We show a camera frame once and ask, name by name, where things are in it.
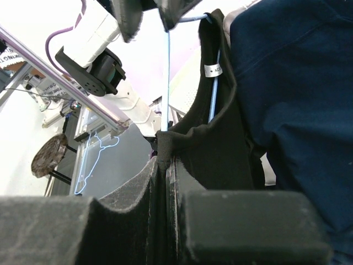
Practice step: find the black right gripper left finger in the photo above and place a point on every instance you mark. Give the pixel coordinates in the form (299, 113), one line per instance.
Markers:
(116, 229)

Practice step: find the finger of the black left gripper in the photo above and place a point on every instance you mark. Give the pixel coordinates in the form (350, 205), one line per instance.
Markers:
(171, 11)
(128, 14)

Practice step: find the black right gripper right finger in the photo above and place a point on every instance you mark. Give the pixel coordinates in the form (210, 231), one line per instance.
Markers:
(242, 227)

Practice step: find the light blue wire hanger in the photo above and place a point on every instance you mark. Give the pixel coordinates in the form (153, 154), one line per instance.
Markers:
(211, 71)

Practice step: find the black printed t shirt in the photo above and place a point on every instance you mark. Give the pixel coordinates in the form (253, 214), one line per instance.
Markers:
(213, 151)

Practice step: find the navy blue t shirt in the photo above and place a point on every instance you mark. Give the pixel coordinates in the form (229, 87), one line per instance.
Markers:
(293, 64)

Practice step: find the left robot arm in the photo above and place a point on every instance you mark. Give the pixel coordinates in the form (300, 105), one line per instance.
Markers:
(87, 59)

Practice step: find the round dark stool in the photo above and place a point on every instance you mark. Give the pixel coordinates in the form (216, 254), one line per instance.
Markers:
(49, 156)

